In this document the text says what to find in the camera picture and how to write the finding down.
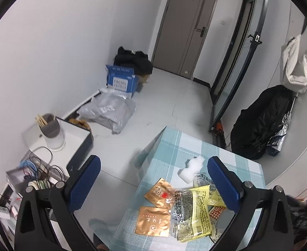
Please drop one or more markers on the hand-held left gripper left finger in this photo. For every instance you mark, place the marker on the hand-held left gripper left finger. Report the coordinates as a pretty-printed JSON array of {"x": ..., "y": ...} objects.
[{"x": 84, "y": 183}]

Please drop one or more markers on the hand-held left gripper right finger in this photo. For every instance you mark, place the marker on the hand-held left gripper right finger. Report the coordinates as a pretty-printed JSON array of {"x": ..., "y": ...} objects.
[{"x": 222, "y": 183}]

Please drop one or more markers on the white tissue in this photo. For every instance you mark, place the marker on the white tissue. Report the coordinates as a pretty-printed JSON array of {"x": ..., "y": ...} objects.
[{"x": 192, "y": 168}]

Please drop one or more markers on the clear plastic bag yellow print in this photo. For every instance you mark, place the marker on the clear plastic bag yellow print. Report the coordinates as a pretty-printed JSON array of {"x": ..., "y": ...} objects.
[{"x": 187, "y": 214}]

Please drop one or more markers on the gold packet with red heart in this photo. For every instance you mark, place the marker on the gold packet with red heart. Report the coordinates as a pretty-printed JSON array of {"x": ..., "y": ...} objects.
[{"x": 156, "y": 192}]

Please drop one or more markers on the plain gold packet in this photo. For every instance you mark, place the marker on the plain gold packet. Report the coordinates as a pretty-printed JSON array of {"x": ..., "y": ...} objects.
[{"x": 152, "y": 221}]

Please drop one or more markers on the white cylindrical container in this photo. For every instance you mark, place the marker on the white cylindrical container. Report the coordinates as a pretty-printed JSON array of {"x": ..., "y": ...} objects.
[{"x": 54, "y": 143}]

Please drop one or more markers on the orange black tool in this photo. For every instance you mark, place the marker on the orange black tool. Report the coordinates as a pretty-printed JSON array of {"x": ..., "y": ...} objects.
[{"x": 218, "y": 133}]

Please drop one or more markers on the small brown item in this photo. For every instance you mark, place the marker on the small brown item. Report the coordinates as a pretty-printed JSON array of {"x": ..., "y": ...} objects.
[{"x": 79, "y": 123}]

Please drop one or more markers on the teal checkered tablecloth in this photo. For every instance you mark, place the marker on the teal checkered tablecloth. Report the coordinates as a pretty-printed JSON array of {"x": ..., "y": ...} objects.
[{"x": 169, "y": 151}]

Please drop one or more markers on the grey cup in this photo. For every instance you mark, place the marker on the grey cup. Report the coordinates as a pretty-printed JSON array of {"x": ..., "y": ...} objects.
[{"x": 50, "y": 128}]

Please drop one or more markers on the clear storage box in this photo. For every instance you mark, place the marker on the clear storage box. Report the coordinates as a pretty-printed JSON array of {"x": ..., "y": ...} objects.
[{"x": 17, "y": 179}]

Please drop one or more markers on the silver folded umbrella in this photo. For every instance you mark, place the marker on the silver folded umbrella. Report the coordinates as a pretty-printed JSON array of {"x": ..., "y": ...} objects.
[{"x": 280, "y": 138}]

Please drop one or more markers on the black hanging coat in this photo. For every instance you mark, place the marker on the black hanging coat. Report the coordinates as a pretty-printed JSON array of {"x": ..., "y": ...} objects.
[{"x": 260, "y": 120}]

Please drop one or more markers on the bundle of wooden chopsticks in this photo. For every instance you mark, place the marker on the bundle of wooden chopsticks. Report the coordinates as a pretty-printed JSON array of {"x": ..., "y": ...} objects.
[{"x": 41, "y": 120}]

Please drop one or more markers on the grey plastic bags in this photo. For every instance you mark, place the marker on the grey plastic bags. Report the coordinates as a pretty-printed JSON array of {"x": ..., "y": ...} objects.
[{"x": 106, "y": 109}]

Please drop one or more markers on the blue cardboard box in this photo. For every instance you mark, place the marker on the blue cardboard box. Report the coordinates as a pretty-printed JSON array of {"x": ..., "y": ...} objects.
[{"x": 121, "y": 82}]

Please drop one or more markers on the brown cardboard box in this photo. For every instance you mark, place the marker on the brown cardboard box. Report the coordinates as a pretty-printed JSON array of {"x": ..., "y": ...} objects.
[{"x": 144, "y": 79}]

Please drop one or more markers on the black framed glass door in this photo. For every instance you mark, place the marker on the black framed glass door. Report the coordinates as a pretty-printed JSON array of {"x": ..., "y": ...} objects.
[{"x": 237, "y": 57}]

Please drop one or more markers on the pile of black clothes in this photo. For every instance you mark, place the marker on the pile of black clothes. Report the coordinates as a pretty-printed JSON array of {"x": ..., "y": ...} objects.
[{"x": 137, "y": 61}]

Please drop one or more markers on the white hanging bag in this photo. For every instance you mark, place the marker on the white hanging bag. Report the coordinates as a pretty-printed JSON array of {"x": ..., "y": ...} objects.
[{"x": 294, "y": 68}]

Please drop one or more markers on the grey door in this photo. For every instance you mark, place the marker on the grey door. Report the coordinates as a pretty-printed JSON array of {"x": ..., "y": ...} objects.
[{"x": 184, "y": 31}]

